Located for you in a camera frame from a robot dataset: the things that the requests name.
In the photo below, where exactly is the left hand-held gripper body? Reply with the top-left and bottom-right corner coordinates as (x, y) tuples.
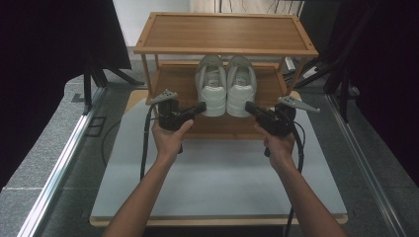
(150, 89), (196, 132)

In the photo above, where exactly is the thin black floor cable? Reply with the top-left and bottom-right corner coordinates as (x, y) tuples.
(101, 119), (122, 168)

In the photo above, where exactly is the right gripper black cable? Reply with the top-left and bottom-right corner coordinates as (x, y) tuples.
(284, 120), (306, 237)

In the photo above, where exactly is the dark floor socket plate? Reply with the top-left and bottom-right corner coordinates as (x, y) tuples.
(84, 115), (108, 138)

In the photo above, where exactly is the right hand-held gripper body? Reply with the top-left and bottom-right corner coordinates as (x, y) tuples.
(259, 95), (321, 138)

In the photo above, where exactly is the person's right hand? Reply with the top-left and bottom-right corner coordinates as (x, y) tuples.
(253, 122), (296, 173)

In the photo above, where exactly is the black curtain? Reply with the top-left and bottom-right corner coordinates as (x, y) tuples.
(0, 0), (132, 191)
(329, 0), (419, 187)

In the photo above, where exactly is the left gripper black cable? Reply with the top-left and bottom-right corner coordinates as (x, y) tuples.
(139, 103), (160, 182)

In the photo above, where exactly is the light grey mat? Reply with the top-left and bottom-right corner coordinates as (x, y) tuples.
(90, 97), (349, 219)

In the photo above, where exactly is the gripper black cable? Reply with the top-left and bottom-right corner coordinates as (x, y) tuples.
(139, 103), (160, 182)
(284, 120), (306, 237)

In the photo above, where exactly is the white sneaker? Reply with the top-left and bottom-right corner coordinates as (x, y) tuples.
(225, 54), (259, 119)
(194, 54), (228, 119)

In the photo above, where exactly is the white power strip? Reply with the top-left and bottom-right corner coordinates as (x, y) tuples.
(285, 56), (318, 79)

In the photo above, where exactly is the person's left hand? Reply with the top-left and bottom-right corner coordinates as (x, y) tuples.
(150, 118), (195, 163)

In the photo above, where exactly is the black metal stand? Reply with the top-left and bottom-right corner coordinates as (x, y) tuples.
(82, 53), (146, 116)
(293, 0), (379, 123)

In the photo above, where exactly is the wooden three-tier shoe rack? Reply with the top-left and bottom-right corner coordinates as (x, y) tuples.
(132, 12), (320, 141)

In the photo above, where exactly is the aluminium rail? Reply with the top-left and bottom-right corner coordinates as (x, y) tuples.
(17, 86), (107, 237)
(324, 93), (408, 237)

